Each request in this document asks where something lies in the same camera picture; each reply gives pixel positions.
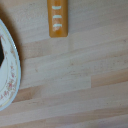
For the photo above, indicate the orange toy bread loaf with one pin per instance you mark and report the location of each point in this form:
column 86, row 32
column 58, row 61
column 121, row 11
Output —
column 57, row 23

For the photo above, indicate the white plate with red pattern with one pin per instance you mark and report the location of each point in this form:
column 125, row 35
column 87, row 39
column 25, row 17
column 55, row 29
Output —
column 8, row 76

